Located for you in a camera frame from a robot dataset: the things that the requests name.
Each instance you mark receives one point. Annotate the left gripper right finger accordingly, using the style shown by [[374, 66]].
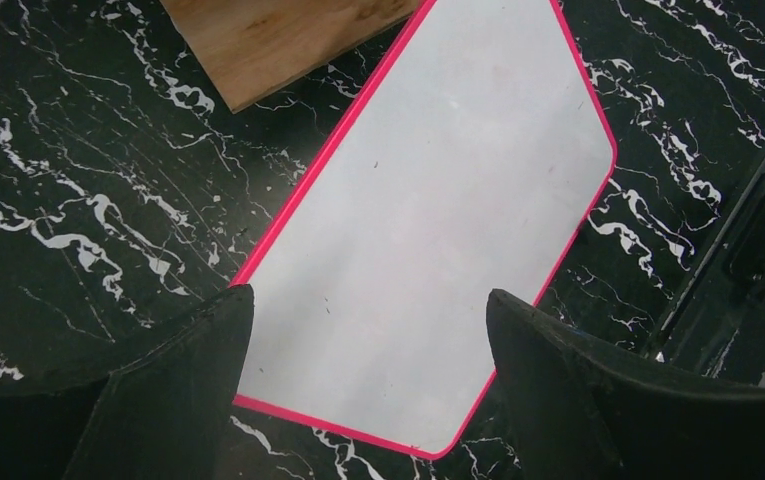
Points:
[[582, 408]]

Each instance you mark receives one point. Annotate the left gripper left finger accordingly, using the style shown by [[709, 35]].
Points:
[[154, 406]]

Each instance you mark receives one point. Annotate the pink framed whiteboard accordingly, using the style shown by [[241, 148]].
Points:
[[467, 162]]

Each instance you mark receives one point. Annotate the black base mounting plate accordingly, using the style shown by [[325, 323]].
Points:
[[715, 326]]

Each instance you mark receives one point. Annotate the wooden board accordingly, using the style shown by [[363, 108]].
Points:
[[252, 48]]

